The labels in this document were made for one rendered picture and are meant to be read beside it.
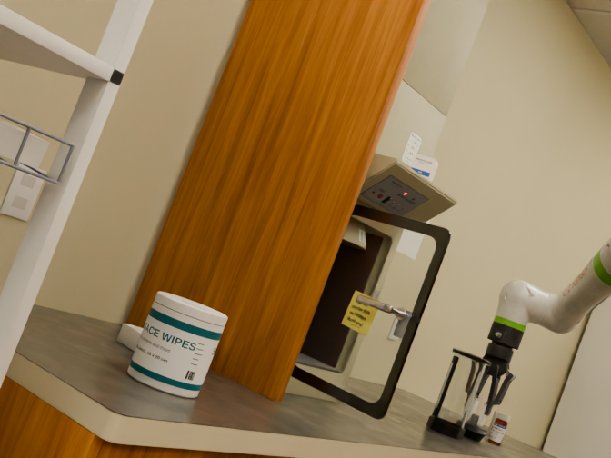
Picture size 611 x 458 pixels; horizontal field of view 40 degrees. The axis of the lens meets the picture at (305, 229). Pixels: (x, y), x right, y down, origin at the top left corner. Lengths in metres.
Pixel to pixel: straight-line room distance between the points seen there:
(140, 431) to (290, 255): 0.71
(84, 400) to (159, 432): 0.11
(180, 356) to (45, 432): 0.27
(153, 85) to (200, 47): 0.17
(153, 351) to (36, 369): 0.21
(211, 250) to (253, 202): 0.15
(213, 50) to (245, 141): 0.27
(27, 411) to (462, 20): 1.41
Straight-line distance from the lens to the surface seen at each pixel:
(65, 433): 1.26
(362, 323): 1.75
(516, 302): 2.47
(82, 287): 2.02
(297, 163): 1.87
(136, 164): 2.02
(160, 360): 1.43
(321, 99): 1.90
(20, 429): 1.33
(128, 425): 1.20
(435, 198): 2.04
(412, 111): 2.06
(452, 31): 2.16
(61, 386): 1.28
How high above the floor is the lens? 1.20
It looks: 3 degrees up
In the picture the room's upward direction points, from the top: 21 degrees clockwise
